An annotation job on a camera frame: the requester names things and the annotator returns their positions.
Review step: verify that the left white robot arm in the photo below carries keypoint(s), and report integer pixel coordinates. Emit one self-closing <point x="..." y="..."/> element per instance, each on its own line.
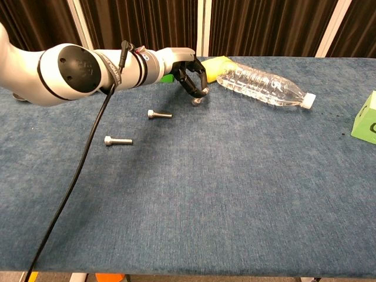
<point x="29" y="67"/>

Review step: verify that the green toy building block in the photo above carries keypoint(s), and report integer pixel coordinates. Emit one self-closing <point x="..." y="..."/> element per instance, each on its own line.
<point x="167" y="78"/>

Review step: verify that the orange floor object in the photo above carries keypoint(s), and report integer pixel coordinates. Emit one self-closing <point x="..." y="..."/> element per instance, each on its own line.
<point x="108" y="278"/>

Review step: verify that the blue felt table cloth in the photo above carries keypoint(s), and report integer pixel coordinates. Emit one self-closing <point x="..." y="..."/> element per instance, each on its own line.
<point x="205" y="191"/>

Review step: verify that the green numbered foam die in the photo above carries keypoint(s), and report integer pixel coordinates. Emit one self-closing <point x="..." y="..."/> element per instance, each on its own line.
<point x="364" y="126"/>

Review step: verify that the left black-fingered robot hand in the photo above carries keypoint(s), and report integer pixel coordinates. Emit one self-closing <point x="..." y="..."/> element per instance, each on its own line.
<point x="176" y="60"/>

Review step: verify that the yellow sponge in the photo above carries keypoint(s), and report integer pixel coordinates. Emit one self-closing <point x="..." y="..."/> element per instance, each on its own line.
<point x="213" y="69"/>

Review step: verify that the clear plastic water bottle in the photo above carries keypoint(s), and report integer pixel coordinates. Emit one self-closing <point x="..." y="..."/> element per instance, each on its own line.
<point x="258" y="83"/>

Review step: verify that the dark brown pleated curtain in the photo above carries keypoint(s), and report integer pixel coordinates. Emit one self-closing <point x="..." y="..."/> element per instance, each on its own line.
<point x="264" y="26"/>
<point x="141" y="23"/>
<point x="35" y="20"/>
<point x="358" y="26"/>

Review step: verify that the white frame post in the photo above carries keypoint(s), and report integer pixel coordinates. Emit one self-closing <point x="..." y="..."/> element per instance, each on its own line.
<point x="333" y="28"/>
<point x="80" y="23"/>
<point x="203" y="26"/>

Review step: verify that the small silver screw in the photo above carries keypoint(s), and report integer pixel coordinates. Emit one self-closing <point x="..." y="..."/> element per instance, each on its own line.
<point x="196" y="101"/>
<point x="160" y="114"/>
<point x="117" y="141"/>

